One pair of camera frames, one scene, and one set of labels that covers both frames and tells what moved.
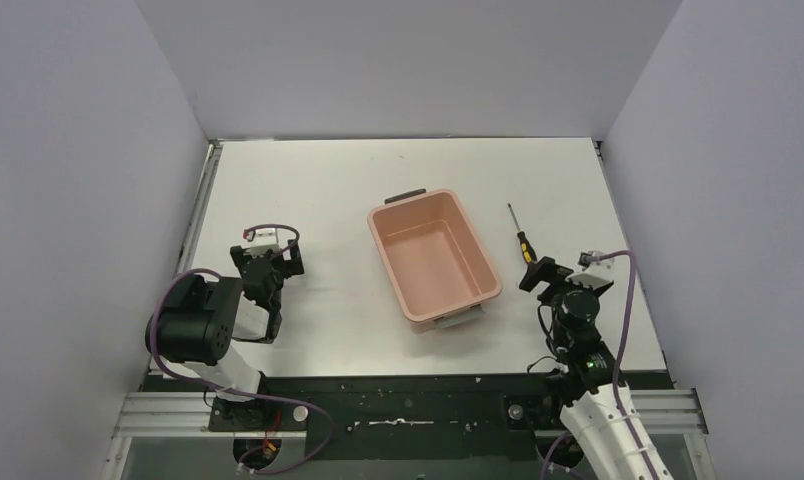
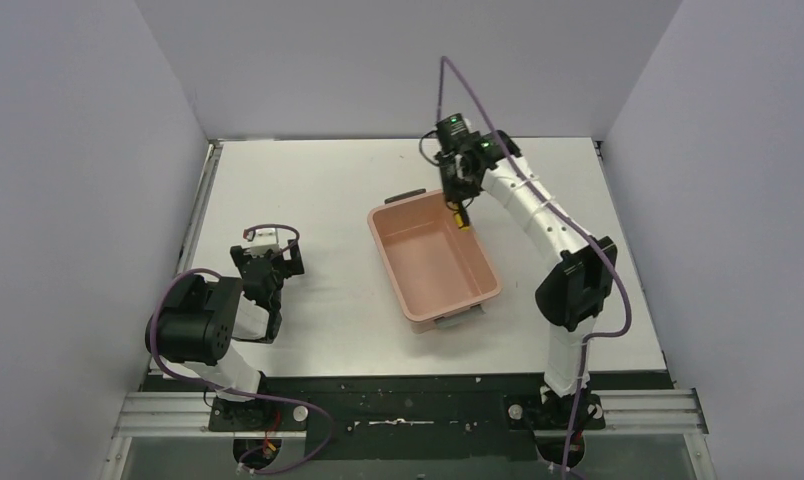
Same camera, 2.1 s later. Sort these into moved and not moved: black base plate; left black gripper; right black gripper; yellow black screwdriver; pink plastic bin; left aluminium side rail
Moved: right black gripper; yellow black screwdriver
Not moved: left black gripper; left aluminium side rail; black base plate; pink plastic bin
